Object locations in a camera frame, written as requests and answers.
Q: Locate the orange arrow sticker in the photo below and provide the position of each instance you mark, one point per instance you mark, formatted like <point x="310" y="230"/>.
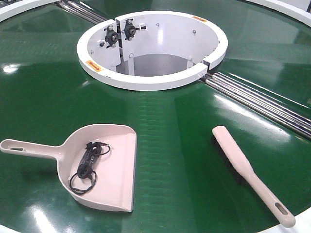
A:
<point x="93" y="66"/>
<point x="199" y="19"/>

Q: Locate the white rim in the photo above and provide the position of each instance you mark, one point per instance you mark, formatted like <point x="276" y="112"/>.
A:
<point x="20" y="7"/>
<point x="297" y="9"/>

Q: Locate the steel rollers strip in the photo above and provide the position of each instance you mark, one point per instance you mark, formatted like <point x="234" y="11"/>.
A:
<point x="81" y="11"/>
<point x="259" y="102"/>

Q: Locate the orange arrow sticker front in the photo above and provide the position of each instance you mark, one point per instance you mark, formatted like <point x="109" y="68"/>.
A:
<point x="93" y="66"/>

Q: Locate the orange arrow sticker rear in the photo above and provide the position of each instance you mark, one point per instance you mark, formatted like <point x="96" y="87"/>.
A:
<point x="199" y="19"/>

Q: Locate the white outer rim left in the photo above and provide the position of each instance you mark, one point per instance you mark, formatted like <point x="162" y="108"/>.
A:
<point x="20" y="7"/>

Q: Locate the white outer rim right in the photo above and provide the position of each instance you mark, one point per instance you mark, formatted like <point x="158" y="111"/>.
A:
<point x="297" y="9"/>

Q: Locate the beige plastic dustpan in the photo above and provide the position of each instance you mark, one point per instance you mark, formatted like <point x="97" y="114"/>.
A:
<point x="115" y="168"/>

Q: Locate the black bearing mount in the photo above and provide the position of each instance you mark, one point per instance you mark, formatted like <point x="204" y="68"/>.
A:
<point x="111" y="37"/>
<point x="130" y="29"/>

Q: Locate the green conveyor belt surface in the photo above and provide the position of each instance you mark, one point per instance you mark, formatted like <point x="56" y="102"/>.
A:
<point x="182" y="184"/>

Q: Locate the black bearing mount left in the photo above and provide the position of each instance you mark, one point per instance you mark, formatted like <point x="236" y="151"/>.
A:
<point x="111" y="37"/>

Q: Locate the steel rollers upper left strip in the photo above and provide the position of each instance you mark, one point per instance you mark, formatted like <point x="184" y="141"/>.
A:
<point x="81" y="11"/>

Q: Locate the white central ring housing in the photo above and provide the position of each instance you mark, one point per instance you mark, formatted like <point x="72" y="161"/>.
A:
<point x="174" y="50"/>

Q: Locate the steel rollers right strip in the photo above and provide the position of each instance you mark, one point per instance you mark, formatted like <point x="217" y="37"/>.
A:
<point x="259" y="102"/>

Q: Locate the black bearing mount right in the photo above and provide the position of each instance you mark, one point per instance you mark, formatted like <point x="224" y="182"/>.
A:
<point x="130" y="29"/>

